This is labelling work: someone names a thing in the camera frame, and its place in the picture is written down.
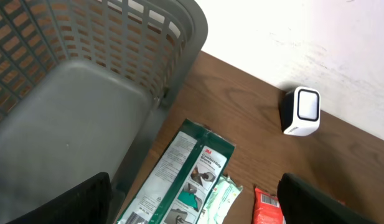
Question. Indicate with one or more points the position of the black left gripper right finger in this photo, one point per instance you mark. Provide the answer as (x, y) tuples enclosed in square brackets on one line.
[(291, 185)]

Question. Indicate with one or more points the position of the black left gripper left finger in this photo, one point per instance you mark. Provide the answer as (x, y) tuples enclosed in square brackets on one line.
[(76, 205)]

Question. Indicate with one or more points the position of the red snack bag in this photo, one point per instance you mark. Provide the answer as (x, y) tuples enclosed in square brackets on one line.
[(266, 208)]

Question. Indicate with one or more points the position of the mint green wipes pack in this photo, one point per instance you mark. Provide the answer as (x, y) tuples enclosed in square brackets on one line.
[(221, 199)]

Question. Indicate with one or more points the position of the green white package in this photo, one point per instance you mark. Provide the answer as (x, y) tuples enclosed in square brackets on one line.
[(182, 180)]

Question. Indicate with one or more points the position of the white barcode scanner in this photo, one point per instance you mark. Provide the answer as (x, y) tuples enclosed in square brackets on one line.
[(300, 111)]

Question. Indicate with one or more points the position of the grey plastic shopping basket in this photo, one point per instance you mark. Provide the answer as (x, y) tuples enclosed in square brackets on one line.
[(85, 87)]

